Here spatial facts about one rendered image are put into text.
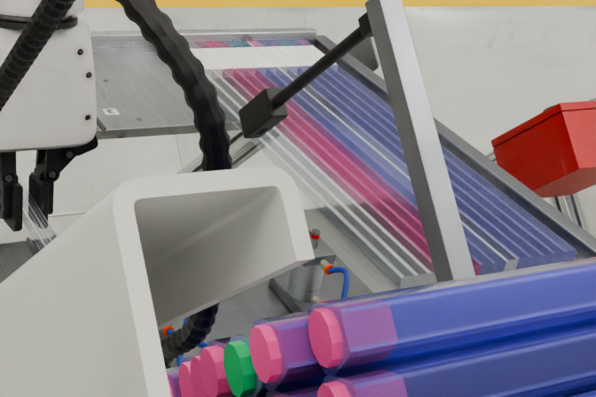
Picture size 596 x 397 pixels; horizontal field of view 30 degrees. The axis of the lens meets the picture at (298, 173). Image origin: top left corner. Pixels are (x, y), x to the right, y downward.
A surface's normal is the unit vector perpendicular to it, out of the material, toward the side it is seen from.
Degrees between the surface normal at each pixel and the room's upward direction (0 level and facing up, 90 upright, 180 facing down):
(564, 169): 90
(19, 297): 90
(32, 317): 90
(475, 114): 0
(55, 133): 37
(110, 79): 44
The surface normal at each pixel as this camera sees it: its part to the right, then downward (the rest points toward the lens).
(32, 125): 0.51, 0.28
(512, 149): -0.86, 0.08
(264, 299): 0.18, -0.88
